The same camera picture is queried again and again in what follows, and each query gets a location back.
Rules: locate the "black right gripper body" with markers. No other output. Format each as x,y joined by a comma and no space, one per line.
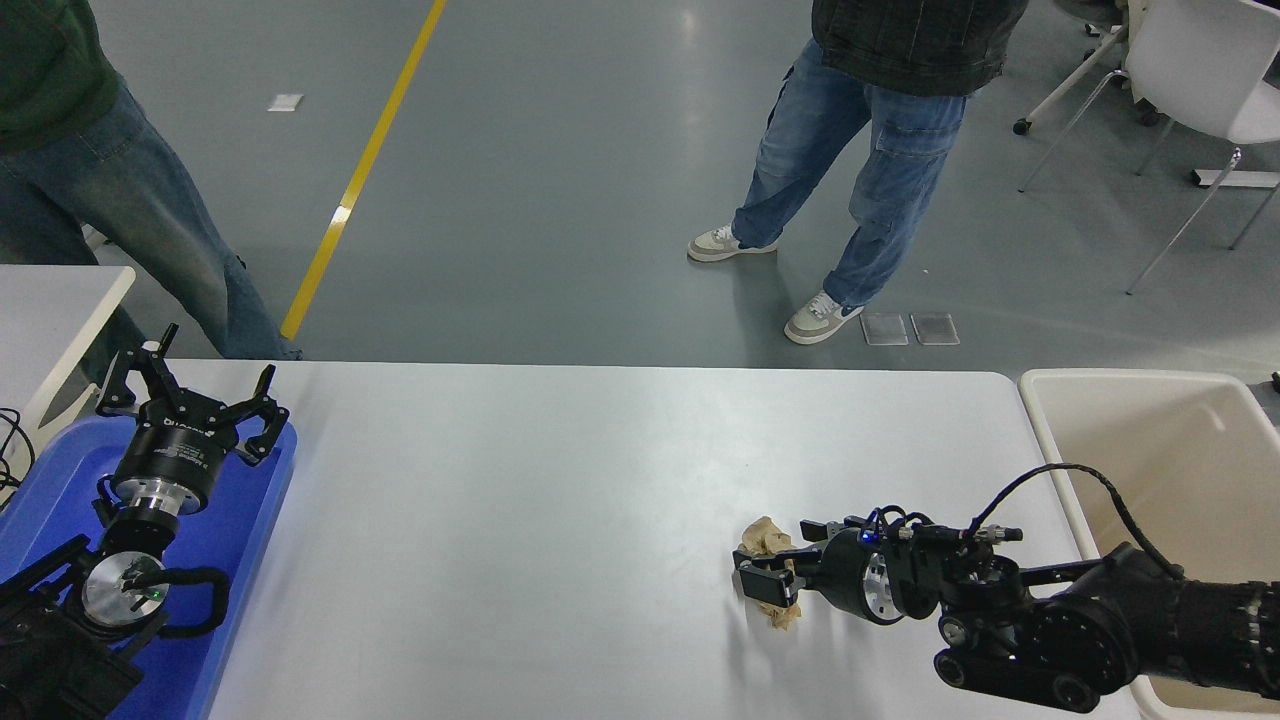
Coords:
845,580

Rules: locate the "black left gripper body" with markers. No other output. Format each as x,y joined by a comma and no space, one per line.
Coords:
177,447

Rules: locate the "tan paper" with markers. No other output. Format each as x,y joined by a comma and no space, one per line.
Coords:
765,535

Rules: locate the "blue plastic tray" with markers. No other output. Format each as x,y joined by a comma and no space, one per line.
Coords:
235,560

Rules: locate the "white side table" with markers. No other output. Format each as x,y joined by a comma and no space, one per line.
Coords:
50,320

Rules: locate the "clear floor plate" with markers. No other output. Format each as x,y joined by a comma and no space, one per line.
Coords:
935,329
885,330

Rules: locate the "white paper scrap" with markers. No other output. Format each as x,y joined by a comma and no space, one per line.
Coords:
286,102

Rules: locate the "yellow floor tape line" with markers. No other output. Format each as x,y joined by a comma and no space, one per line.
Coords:
387,120

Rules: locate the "large pale plastic bin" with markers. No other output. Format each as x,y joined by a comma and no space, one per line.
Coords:
1150,440

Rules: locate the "person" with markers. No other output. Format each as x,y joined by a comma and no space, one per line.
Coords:
890,140
50,60

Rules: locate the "office chair with casters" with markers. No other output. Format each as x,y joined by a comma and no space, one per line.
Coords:
1022,128

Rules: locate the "white chair with metal legs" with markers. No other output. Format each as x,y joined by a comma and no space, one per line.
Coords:
1200,60

